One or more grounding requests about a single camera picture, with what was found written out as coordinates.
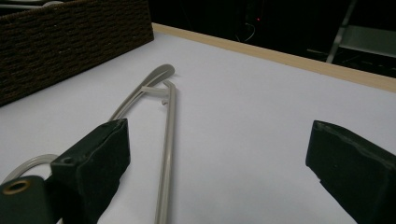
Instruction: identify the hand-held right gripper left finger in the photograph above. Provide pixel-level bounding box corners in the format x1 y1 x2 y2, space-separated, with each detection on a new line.
50 118 132 224

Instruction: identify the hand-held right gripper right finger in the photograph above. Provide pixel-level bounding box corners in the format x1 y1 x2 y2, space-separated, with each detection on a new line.
304 119 396 224

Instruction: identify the grey plastic hanger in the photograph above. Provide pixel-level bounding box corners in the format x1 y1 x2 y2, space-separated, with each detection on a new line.
0 0 64 9
0 63 177 224

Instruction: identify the dark brown woven basket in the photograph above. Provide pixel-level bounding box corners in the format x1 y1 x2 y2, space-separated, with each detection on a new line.
0 0 155 107

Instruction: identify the grey metal stand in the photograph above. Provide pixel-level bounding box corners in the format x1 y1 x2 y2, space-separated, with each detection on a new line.
306 0 396 64

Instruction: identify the thin light cable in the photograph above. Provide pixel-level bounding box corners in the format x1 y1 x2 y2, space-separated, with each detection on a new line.
233 21 257 43

